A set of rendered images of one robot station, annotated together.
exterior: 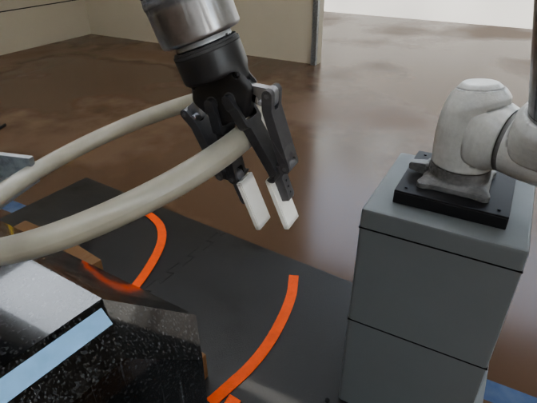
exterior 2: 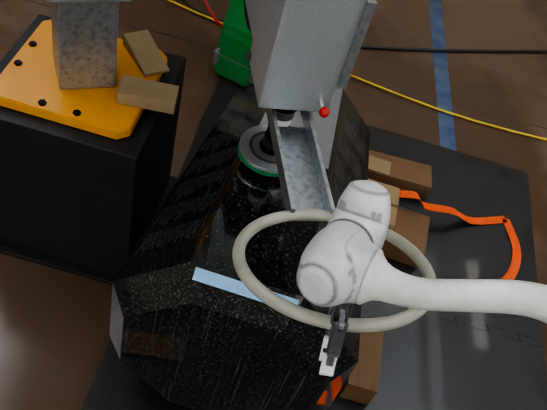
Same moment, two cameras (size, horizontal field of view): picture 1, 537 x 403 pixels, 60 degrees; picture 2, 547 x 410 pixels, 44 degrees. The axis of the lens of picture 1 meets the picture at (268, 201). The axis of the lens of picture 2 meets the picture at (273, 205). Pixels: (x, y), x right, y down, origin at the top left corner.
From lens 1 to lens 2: 1.09 m
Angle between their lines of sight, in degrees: 44
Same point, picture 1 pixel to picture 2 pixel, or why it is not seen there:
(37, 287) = (295, 256)
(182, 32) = not seen: hidden behind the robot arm
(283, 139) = (334, 343)
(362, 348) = not seen: outside the picture
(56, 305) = (287, 275)
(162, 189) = (278, 306)
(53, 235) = (244, 278)
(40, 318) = (275, 272)
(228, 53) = not seen: hidden behind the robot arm
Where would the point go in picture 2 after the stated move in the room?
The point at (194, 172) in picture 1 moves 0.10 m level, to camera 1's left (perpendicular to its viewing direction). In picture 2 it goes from (294, 314) to (276, 275)
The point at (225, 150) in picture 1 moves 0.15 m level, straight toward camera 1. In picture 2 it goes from (315, 320) to (251, 343)
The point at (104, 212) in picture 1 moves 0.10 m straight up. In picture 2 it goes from (258, 290) to (268, 263)
